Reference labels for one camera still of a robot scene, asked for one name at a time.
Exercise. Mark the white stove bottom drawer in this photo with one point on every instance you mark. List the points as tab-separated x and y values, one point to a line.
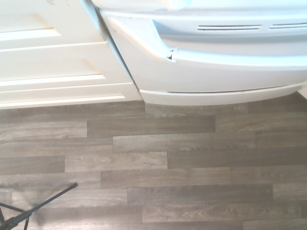
192	98

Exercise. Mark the white electric stove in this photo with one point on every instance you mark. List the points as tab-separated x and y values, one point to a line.
144	3

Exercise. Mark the white panelled base cabinet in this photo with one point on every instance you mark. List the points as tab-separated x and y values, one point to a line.
48	60

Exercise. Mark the black tripod legs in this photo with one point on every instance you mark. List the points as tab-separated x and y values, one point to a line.
14	220

